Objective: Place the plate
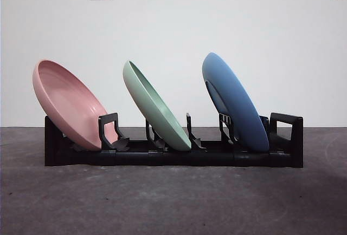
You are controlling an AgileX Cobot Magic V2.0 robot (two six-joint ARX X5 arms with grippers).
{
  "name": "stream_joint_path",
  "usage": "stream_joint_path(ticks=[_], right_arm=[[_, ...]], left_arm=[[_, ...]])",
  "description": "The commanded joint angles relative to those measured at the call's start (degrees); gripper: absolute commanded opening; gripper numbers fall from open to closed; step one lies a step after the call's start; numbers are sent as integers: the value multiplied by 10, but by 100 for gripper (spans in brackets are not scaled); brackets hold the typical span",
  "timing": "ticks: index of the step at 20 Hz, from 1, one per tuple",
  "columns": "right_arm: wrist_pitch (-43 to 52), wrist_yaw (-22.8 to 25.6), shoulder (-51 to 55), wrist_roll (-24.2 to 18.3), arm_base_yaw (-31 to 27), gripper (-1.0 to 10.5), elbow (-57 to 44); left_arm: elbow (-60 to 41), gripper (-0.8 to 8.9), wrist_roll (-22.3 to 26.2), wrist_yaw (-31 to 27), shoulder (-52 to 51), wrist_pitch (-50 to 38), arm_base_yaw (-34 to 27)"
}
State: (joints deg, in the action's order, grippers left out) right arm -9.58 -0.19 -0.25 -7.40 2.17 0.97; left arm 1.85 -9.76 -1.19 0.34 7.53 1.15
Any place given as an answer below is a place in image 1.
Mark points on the green round plate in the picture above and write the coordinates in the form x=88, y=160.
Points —
x=151, y=105

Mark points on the blue round plate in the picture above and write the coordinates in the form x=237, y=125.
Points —
x=238, y=97

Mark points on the pink round plate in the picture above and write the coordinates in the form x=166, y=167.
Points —
x=67, y=102

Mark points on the black plastic dish rack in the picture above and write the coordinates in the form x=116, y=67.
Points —
x=189, y=160

